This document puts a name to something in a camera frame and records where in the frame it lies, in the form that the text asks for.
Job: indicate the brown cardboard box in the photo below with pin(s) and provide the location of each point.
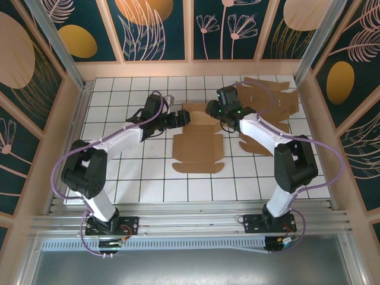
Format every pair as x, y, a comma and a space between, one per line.
285, 95
197, 148

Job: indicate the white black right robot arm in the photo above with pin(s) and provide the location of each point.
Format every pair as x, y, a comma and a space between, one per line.
261, 130

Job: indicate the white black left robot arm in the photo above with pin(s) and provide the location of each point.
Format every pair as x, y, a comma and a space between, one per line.
118, 138

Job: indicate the small circuit board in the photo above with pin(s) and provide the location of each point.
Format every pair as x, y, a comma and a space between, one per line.
285, 242
111, 244

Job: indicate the grey metal sheet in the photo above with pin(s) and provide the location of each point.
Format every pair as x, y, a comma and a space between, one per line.
190, 267

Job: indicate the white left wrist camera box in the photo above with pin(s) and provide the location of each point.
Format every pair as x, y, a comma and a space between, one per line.
169, 101

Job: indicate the aluminium side rail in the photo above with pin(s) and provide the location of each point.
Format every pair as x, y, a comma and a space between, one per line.
81, 110

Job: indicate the aluminium base frame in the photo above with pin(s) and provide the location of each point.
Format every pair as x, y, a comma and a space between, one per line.
190, 222

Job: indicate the aluminium corner post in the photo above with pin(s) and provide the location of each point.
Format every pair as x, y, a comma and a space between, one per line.
63, 56
316, 44

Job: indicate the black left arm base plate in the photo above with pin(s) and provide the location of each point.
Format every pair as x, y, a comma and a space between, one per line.
132, 222

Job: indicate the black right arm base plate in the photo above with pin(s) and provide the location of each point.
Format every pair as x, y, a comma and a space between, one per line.
252, 221

